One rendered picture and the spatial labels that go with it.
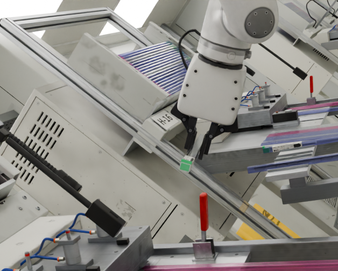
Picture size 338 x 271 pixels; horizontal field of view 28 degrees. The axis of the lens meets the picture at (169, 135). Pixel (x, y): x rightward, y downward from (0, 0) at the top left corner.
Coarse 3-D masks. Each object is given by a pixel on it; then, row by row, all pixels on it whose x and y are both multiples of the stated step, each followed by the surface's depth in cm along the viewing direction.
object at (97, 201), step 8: (96, 200) 80; (96, 208) 79; (104, 208) 79; (88, 216) 80; (96, 216) 79; (104, 216) 79; (112, 216) 79; (96, 224) 80; (104, 224) 79; (112, 224) 79; (120, 224) 79; (112, 232) 79
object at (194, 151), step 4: (200, 136) 131; (204, 136) 134; (196, 140) 120; (200, 140) 122; (196, 144) 114; (200, 144) 116; (192, 148) 106; (196, 148) 107; (200, 148) 113; (188, 152) 99; (192, 152) 100; (196, 152) 102; (192, 156) 95; (196, 156) 103; (180, 164) 87; (184, 164) 87; (188, 164) 87; (180, 168) 87; (184, 168) 87; (188, 168) 87; (188, 172) 87
